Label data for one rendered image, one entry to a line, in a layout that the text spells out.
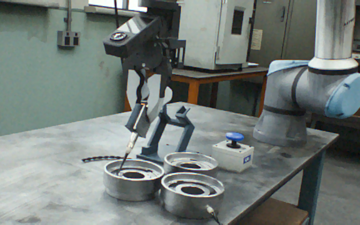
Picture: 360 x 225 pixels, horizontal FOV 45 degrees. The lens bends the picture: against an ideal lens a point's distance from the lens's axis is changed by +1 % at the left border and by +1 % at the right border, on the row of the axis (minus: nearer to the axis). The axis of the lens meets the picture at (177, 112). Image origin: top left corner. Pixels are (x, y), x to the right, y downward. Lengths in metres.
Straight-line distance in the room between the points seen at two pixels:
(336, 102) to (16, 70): 1.86
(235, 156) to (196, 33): 2.21
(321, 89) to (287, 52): 3.50
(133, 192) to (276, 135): 0.58
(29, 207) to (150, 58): 0.31
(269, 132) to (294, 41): 3.41
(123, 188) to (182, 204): 0.11
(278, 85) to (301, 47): 3.37
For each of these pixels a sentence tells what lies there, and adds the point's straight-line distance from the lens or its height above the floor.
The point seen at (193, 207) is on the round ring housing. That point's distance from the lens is 0.68.
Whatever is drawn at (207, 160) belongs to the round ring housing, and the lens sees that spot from 0.88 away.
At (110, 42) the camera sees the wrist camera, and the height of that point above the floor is 1.06.
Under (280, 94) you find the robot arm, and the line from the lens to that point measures 1.19.
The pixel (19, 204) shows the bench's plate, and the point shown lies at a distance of 0.72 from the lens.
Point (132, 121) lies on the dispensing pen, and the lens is 0.75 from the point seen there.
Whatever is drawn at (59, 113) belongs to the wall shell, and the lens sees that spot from 2.81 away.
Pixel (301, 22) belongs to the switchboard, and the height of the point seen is 1.23.
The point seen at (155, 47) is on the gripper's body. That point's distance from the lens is 0.74.
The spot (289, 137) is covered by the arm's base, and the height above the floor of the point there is 0.83.
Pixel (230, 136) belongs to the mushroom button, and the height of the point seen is 0.87.
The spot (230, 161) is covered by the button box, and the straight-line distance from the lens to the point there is 0.93.
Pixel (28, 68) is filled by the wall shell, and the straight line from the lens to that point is 2.60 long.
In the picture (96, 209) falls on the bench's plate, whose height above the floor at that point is 0.80.
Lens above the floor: 1.09
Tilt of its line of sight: 12 degrees down
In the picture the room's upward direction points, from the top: 6 degrees clockwise
